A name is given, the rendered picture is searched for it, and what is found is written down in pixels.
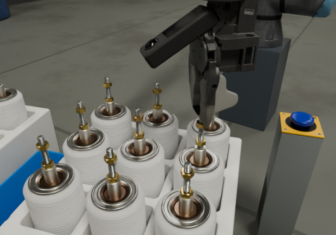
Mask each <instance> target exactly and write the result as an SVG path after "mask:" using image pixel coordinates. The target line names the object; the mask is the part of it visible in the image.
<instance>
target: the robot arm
mask: <svg viewBox="0 0 336 235"><path fill-rule="evenodd" d="M205 1H207V4H206V5H207V6H204V5H201V4H200V5H198V6H197V7H196V8H194V9H193V10H191V11H190V12H189V13H187V14H186V15H185V16H183V17H182V18H180V19H179V20H178V21H176V22H175V23H174V24H172V25H171V26H169V27H168V28H167V29H165V30H164V31H163V32H161V33H160V34H158V35H157V36H156V37H154V38H153V39H151V40H149V41H148V42H147V43H146V44H145V45H143V46H142V47H141V48H140V53H141V54H142V56H143V57H144V59H145V60H146V62H147V63H148V65H149V66H150V67H151V68H152V69H155V68H157V67H158V66H160V65H161V64H162V63H164V62H165V61H167V60H168V59H169V58H171V57H172V56H174V55H175V54H176V53H178V52H179V51H180V50H182V49H183V48H185V47H186V46H187V45H189V58H188V72H189V83H190V96H191V104H192V108H193V109H194V111H195V112H196V114H197V115H198V116H199V118H200V120H201V122H202V123H203V125H204V126H205V127H209V125H210V123H211V121H212V118H213V115H214V114H215V113H218V112H220V111H223V110H226V109H228V108H231V107H233V106H235V105H236V104H237V102H238V95H237V94H236V93H234V92H231V91H229V90H227V88H226V82H227V81H226V78H225V77H224V76H223V75H221V74H220V72H227V73H231V72H249V71H254V70H255V66H256V60H257V54H258V48H275V47H279V46H281V45H282V43H283V30H282V22H281V20H282V14H283V13H285V14H293V15H301V16H308V17H312V18H314V17H318V18H325V17H328V16H329V15H330V14H331V12H332V10H333V8H334V6H335V3H336V0H205ZM253 47H255V49H254V56H253V62H252V63H251V57H252V51H253Z"/></svg>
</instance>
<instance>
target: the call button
mask: <svg viewBox="0 0 336 235"><path fill-rule="evenodd" d="M290 120H291V123H292V124H293V125H294V126H296V127H299V128H308V127H310V126H311V125H313V123H314V120H315V119H314V118H313V117H312V116H311V115H310V114H308V113H306V112H301V111H297V112H293V113H292V114H291V115H290Z"/></svg>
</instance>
